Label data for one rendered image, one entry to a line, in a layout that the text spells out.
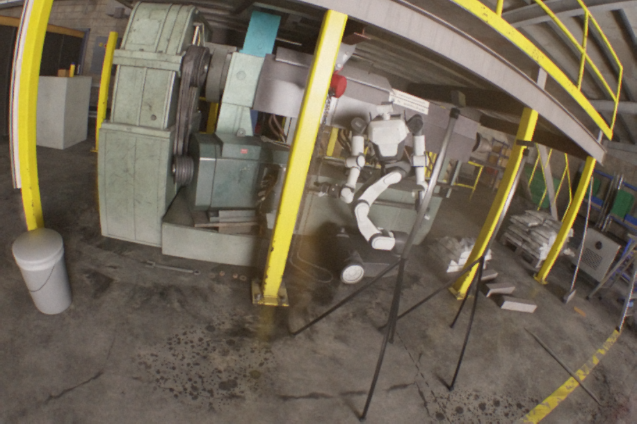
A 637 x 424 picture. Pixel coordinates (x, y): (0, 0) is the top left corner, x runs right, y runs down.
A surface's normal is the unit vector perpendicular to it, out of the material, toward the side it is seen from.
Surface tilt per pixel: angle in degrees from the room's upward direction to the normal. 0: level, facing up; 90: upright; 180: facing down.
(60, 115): 91
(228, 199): 90
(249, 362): 0
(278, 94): 90
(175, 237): 90
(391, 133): 102
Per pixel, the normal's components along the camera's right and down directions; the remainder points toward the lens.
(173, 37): 0.26, 0.19
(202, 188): 0.53, 0.38
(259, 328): 0.24, -0.92
